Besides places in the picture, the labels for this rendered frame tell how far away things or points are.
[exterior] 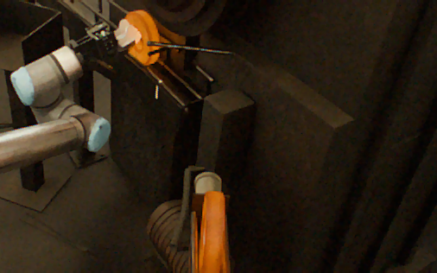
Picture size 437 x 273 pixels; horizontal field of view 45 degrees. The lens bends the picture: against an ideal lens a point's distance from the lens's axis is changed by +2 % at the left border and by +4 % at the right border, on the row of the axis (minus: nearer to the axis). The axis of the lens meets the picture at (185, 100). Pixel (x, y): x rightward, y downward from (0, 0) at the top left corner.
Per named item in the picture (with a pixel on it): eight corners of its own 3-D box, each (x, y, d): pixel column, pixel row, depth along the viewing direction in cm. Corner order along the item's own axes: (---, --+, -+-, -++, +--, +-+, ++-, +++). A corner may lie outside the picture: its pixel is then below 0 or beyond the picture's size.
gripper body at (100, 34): (117, 30, 136) (76, 52, 132) (124, 55, 142) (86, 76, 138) (103, 18, 141) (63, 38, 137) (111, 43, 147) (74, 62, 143)
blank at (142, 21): (131, 3, 149) (122, 4, 148) (161, 20, 138) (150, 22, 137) (133, 52, 157) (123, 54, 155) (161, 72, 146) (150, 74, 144)
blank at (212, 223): (214, 262, 107) (198, 260, 107) (220, 185, 107) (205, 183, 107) (219, 290, 91) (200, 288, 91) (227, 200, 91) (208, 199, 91)
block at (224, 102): (225, 156, 137) (238, 83, 123) (244, 175, 132) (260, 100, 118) (193, 170, 132) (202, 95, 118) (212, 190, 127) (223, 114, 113)
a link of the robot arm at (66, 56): (72, 89, 137) (58, 71, 143) (89, 79, 138) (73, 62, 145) (61, 63, 131) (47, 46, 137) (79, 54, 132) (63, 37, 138)
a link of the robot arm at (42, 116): (62, 142, 143) (49, 116, 134) (33, 125, 148) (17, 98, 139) (85, 119, 148) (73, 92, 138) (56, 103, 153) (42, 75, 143)
